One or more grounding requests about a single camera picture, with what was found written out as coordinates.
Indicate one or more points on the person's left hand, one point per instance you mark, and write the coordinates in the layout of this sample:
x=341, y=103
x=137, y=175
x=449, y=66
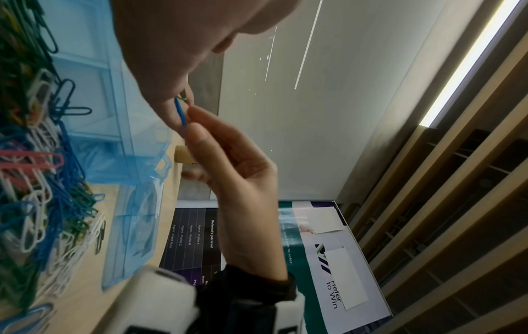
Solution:
x=181, y=39

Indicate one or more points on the round wooden table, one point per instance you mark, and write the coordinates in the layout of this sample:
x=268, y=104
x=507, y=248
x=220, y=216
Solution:
x=82, y=310

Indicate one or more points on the person's right hand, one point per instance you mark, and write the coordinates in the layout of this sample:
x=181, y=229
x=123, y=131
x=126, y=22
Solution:
x=247, y=209

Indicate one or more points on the iced coffee plastic cup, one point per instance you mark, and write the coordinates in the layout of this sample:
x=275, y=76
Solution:
x=185, y=154

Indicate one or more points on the blue compartment organizer box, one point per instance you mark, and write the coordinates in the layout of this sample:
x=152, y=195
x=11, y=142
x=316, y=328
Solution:
x=99, y=78

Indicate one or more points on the ceiling light strip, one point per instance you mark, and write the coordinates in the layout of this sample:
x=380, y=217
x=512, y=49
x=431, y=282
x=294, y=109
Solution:
x=466, y=65

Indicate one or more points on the white wall board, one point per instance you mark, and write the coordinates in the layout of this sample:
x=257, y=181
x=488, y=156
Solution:
x=330, y=98

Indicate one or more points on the pile of coloured paper clips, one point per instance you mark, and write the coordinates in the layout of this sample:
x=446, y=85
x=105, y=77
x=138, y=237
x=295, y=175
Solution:
x=33, y=182

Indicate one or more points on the blue transparent box lid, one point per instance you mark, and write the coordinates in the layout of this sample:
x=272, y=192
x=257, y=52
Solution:
x=136, y=222

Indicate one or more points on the wooden slat partition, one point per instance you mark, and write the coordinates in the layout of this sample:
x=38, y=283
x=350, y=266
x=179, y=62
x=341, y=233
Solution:
x=462, y=215

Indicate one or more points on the blue paper clip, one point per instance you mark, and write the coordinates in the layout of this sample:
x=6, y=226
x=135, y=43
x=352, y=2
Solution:
x=181, y=112

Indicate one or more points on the standing poster banner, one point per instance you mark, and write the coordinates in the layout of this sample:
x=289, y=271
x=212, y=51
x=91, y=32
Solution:
x=338, y=261

